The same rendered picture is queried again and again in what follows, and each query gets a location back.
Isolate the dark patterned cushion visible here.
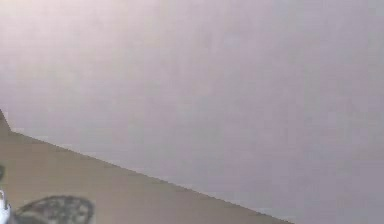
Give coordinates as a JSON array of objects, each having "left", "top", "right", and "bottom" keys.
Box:
[{"left": 7, "top": 195, "right": 95, "bottom": 224}]

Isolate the white rounded object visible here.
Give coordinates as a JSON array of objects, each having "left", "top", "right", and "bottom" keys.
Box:
[{"left": 0, "top": 189, "right": 12, "bottom": 224}]

